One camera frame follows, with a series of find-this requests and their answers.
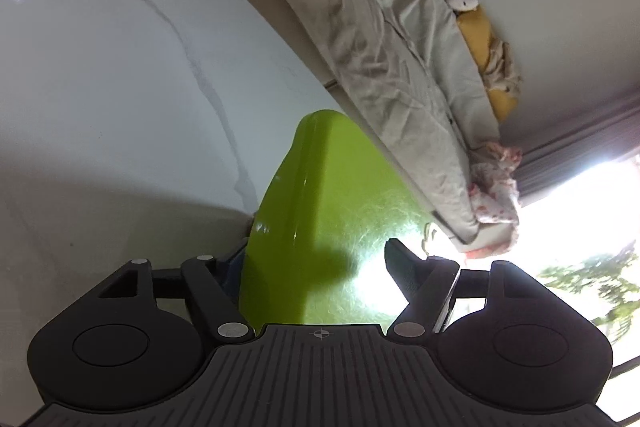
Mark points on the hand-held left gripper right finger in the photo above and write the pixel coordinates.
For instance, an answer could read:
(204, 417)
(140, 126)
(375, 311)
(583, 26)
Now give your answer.
(400, 264)

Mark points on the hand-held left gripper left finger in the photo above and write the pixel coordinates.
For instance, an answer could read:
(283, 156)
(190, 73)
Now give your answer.
(200, 279)

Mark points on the green plastic container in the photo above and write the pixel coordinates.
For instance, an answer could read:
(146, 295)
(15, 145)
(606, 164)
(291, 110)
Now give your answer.
(325, 207)

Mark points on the white marble desktop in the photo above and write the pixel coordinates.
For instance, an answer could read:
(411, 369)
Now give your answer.
(125, 107)

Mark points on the floral cloth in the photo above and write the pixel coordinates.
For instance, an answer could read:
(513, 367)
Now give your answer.
(497, 192)

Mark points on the green tree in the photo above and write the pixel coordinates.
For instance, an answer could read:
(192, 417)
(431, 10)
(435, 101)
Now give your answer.
(605, 287)

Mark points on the bed with beige sheet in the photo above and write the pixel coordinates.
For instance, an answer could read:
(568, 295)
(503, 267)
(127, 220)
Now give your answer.
(380, 57)

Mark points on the grey curtain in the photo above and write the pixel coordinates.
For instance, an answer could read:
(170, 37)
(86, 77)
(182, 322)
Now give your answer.
(575, 142)

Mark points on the yellow pillow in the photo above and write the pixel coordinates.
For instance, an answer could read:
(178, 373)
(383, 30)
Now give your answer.
(482, 42)

